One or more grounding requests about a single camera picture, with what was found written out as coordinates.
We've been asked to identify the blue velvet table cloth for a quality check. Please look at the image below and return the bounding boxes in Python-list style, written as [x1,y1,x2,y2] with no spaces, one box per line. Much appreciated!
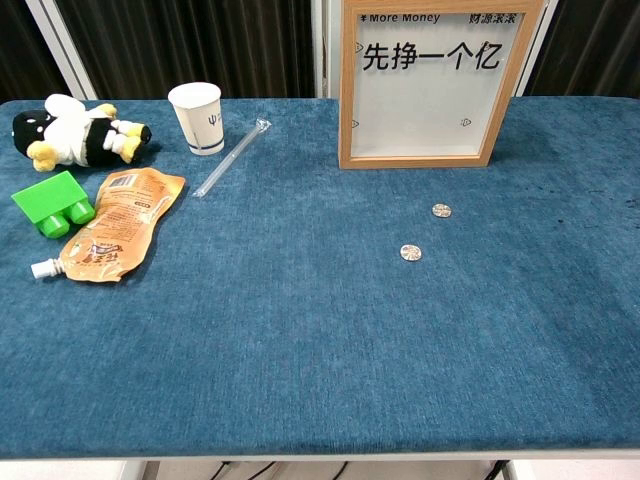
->
[0,97,640,460]

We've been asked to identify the clear wrapped drinking straw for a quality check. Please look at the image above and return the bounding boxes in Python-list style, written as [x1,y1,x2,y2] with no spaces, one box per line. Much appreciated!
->
[192,117,273,199]

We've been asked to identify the wooden glass-front coin box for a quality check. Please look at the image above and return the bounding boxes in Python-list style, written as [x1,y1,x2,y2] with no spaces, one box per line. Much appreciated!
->
[338,0,545,171]

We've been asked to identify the white paper cup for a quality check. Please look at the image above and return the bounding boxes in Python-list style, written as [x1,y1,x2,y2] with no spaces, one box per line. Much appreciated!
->
[167,81,226,157]

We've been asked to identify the orange spout drink pouch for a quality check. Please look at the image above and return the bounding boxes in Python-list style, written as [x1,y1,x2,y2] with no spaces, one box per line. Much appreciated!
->
[30,167,187,284]

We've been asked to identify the black pleated curtain panel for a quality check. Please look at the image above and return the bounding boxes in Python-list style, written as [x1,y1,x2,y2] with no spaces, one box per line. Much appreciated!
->
[0,0,76,104]
[53,0,317,100]
[522,0,640,99]

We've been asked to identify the black white plush toy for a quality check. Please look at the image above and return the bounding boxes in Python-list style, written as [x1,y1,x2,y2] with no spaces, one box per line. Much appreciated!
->
[10,93,153,174]

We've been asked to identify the green toy building block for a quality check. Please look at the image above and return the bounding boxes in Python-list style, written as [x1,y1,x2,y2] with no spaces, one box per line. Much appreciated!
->
[10,170,97,239]

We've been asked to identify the grey partition frame post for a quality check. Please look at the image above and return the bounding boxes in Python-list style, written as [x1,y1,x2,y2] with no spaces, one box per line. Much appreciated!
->
[23,0,99,101]
[508,0,560,97]
[310,0,346,100]

